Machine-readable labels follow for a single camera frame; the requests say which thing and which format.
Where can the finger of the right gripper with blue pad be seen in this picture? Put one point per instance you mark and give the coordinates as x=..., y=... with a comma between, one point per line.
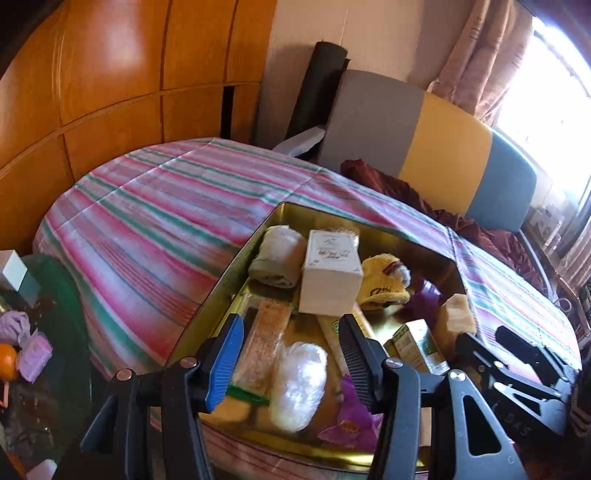
x=549, y=367

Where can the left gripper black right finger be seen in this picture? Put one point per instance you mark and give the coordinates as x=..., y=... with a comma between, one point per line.
x=467, y=440

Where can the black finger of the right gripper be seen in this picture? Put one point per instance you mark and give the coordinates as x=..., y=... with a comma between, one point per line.
x=492, y=369

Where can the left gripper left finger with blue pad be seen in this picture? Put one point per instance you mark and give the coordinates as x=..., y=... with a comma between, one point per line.
x=115, y=443

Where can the yellow sponge block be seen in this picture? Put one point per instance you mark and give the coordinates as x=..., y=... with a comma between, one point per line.
x=455, y=318
x=231, y=410

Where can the cereal snack bar packet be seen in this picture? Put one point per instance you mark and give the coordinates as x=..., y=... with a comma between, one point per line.
x=266, y=323

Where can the green white tea box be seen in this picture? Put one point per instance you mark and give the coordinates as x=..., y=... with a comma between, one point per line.
x=415, y=345

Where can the purple snack packet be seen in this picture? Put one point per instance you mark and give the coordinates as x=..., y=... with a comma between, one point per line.
x=425, y=301
x=356, y=428

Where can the white plastic roll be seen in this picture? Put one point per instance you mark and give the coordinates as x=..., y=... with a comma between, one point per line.
x=298, y=386

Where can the yellow knitted sock roll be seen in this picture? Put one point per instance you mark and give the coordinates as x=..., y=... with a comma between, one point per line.
x=385, y=282

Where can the white grey towel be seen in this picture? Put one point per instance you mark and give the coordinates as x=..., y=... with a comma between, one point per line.
x=281, y=255

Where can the white cardboard box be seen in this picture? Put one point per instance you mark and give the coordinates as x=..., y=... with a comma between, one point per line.
x=332, y=274

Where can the maroon crumpled blanket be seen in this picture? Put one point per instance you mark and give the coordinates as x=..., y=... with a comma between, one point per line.
x=505, y=246

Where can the white product box on shelf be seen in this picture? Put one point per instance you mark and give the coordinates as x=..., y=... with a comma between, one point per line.
x=546, y=222

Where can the striped pink green bedsheet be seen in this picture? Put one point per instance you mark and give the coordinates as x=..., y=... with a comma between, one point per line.
x=147, y=235

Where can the grey yellow blue headboard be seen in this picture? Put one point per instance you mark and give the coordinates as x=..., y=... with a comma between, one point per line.
x=454, y=161

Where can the green glass side table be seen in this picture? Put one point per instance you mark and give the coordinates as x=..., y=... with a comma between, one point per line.
x=48, y=403

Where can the white pillow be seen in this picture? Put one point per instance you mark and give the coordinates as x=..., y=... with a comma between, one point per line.
x=301, y=143

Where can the orange fruit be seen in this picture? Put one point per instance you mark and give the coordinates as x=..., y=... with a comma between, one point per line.
x=8, y=363

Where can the small white box on table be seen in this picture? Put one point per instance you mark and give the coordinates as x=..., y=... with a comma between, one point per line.
x=19, y=288

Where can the black rolled mat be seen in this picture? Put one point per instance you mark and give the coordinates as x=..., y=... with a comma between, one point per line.
x=319, y=87

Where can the wooden wardrobe panels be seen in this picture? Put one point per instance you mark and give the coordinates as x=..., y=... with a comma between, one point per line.
x=98, y=79

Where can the pink patterned curtain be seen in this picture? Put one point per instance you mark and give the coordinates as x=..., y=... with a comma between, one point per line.
x=485, y=58

